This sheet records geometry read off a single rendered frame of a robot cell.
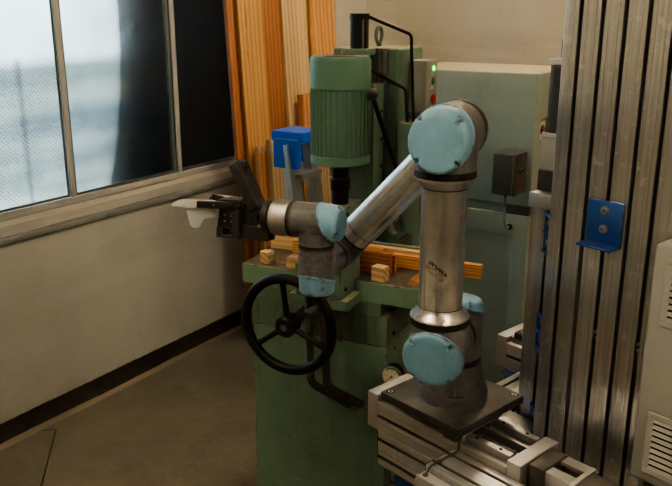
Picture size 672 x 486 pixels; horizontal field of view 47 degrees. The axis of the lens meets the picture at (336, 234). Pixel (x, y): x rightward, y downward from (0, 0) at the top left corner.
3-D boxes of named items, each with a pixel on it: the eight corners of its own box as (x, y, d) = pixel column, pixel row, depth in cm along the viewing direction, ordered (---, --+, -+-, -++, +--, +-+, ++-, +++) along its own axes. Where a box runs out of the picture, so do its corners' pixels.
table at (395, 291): (224, 291, 226) (223, 271, 224) (275, 262, 253) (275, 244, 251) (422, 325, 201) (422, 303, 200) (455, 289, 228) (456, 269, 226)
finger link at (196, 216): (172, 229, 159) (217, 229, 161) (172, 200, 158) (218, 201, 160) (171, 226, 162) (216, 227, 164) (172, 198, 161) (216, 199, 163)
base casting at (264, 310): (251, 323, 237) (250, 295, 234) (331, 268, 287) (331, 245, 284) (388, 348, 219) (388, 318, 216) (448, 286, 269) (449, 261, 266)
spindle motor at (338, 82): (300, 166, 225) (298, 56, 216) (326, 156, 240) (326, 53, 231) (355, 171, 217) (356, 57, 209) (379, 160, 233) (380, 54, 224)
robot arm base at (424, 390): (501, 394, 170) (503, 352, 167) (456, 417, 160) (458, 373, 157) (448, 371, 181) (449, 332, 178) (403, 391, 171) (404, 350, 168)
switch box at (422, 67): (407, 112, 244) (409, 60, 240) (418, 108, 253) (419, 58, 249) (426, 113, 242) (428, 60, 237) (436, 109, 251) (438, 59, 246)
